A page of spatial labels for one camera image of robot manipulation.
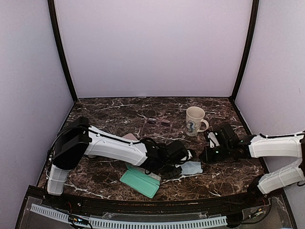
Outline grey glasses case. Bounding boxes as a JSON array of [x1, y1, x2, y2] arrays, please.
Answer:
[[120, 163, 161, 198]]

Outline black corner post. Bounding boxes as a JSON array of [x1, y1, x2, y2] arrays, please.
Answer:
[[47, 0, 78, 103], [229, 0, 259, 104]]

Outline white slotted cable duct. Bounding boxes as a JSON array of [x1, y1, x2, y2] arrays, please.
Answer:
[[30, 204, 228, 229]]

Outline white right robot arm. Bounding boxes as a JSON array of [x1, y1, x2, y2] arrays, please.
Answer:
[[200, 124, 305, 207]]

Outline light blue cloth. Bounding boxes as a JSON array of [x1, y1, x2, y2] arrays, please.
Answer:
[[181, 161, 203, 176]]

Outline cream ceramic mug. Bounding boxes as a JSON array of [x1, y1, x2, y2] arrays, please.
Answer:
[[185, 106, 210, 136]]

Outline clear frame dark-lens sunglasses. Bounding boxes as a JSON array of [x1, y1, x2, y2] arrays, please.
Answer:
[[140, 118, 172, 142]]

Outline black right corner post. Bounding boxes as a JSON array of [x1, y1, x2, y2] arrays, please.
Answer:
[[229, 0, 259, 104]]

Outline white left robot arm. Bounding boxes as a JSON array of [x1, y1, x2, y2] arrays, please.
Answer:
[[46, 117, 195, 208]]

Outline black front rail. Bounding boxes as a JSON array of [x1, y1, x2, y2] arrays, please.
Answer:
[[77, 198, 230, 215]]

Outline black left corner post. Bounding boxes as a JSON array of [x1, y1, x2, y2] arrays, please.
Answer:
[[47, 0, 78, 103]]

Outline pink glasses case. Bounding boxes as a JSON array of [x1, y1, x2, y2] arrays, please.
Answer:
[[123, 133, 138, 141]]

